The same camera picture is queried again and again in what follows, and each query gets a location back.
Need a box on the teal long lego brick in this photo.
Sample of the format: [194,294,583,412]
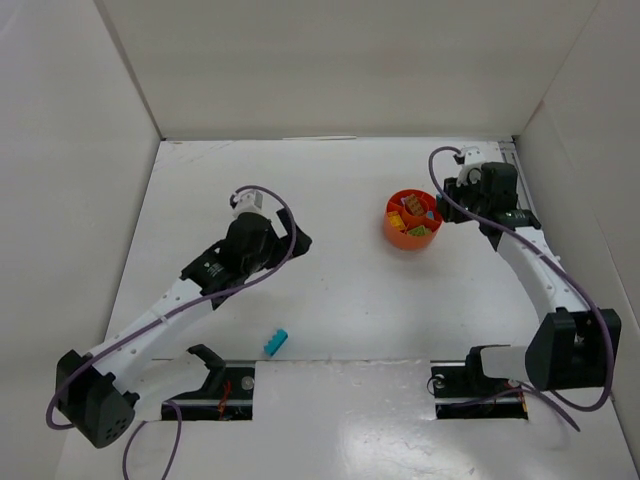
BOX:
[263,329,289,357]

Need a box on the lime green lego brick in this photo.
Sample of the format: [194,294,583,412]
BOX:
[407,225,432,237]

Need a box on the brown lego brick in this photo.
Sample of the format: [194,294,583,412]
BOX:
[403,194,425,216]

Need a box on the yellow orange long lego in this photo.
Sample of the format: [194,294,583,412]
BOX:
[387,211,406,232]

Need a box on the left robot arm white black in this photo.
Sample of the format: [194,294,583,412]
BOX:
[45,207,312,448]

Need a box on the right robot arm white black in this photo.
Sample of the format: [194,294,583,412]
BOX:
[437,162,621,392]

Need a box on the orange round divided container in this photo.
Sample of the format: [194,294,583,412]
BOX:
[382,189,443,251]

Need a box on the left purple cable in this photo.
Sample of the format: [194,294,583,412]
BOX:
[45,185,299,480]

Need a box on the purple cable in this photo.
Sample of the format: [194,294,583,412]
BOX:
[45,185,299,480]
[428,145,616,432]

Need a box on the aluminium rail right side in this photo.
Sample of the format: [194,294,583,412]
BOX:
[498,140,538,216]

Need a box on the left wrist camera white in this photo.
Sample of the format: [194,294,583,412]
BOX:
[230,189,263,218]

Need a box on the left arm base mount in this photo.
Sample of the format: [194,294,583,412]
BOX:
[161,344,256,422]

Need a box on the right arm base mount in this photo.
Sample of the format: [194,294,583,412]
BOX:
[427,346,528,420]

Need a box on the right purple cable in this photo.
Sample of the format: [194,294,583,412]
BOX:
[428,145,616,432]

